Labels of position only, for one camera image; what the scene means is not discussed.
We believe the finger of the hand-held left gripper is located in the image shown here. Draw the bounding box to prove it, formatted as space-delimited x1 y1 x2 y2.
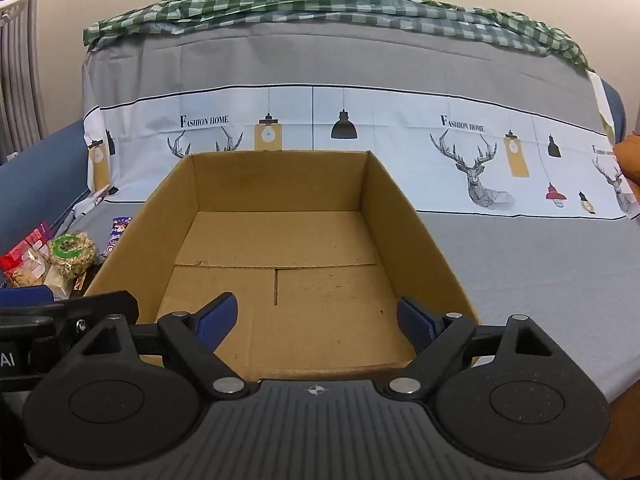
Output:
52 290 140 341

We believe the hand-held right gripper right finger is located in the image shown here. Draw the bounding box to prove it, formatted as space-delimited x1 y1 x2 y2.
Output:
382 296 557 401

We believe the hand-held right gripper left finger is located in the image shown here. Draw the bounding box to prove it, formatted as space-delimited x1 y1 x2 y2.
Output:
75 291 248 401

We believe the clear puffed grain packet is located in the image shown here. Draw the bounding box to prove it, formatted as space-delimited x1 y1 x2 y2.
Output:
47 231 98 281

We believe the purple snack bar packet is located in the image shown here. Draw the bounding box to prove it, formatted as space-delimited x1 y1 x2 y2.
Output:
102 216 133 259

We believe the red snack packet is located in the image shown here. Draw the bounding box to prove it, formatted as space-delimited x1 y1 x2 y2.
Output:
0 227 53 288

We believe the brown cardboard box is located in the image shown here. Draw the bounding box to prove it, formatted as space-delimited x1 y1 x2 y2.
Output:
82 150 483 383

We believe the grey deer print sofa cover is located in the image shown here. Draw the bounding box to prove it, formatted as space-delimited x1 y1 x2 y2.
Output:
65 7 640 406

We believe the grey curtain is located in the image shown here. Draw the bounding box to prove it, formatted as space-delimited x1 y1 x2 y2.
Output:
0 0 48 166

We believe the orange cushion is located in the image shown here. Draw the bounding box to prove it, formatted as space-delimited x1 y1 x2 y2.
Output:
614 132 640 183

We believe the white plastic rack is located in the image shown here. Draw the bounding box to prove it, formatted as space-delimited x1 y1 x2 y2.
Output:
0 0 40 26

